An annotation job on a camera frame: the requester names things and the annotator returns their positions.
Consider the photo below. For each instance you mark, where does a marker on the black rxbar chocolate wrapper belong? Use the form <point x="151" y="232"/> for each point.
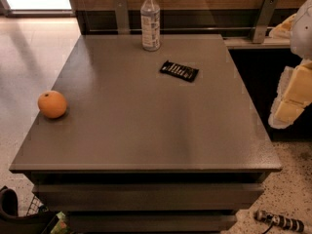
<point x="179" y="71"/>

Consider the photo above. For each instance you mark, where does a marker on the left metal bracket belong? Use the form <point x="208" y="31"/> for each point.
<point x="122" y="16"/>

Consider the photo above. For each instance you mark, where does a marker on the black white striped tool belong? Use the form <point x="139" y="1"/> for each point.
<point x="279" y="221"/>

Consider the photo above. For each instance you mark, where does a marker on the clear plastic water bottle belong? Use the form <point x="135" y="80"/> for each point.
<point x="150" y="25"/>

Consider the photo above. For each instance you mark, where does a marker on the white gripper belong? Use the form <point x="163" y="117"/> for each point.
<point x="302" y="33"/>

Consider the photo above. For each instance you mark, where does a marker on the metal bracket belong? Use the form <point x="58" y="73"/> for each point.
<point x="264" y="16"/>
<point x="122" y="16"/>

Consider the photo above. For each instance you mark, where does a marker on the right metal bracket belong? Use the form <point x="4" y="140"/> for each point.
<point x="264" y="16"/>

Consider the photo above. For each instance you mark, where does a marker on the black bag with basket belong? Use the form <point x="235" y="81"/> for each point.
<point x="42" y="222"/>

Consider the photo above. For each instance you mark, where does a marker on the orange fruit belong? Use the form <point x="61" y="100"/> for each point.
<point x="52" y="104"/>

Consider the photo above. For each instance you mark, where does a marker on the grey drawer cabinet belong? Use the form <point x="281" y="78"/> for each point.
<point x="140" y="151"/>

